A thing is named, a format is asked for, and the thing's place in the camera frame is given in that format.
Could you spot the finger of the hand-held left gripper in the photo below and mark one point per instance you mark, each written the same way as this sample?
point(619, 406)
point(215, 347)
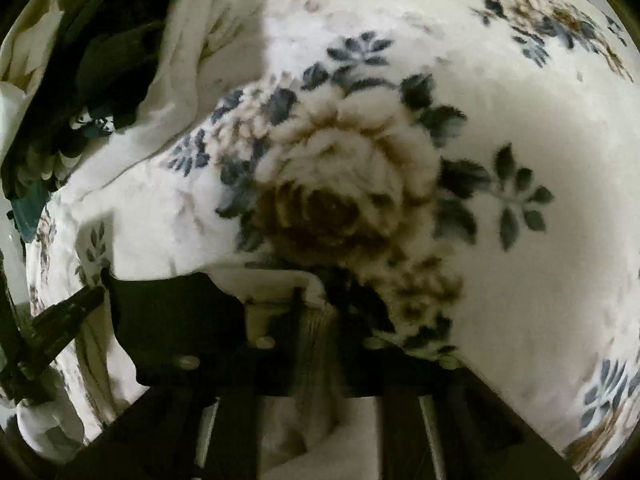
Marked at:
point(65, 316)

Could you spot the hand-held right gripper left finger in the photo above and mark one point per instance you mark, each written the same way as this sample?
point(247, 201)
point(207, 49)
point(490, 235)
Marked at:
point(280, 365)

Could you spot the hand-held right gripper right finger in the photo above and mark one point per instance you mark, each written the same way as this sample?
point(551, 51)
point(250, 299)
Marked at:
point(352, 355)

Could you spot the pile of dark clothes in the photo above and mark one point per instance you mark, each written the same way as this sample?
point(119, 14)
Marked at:
point(112, 55)

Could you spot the teal patterned cloth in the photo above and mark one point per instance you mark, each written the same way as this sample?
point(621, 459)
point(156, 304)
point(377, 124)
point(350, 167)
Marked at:
point(45, 170)

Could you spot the white floral blanket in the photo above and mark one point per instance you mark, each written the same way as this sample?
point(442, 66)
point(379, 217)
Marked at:
point(500, 110)

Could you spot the white crumpled cloth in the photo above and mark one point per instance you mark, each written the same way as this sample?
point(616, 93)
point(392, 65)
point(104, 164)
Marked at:
point(210, 55)

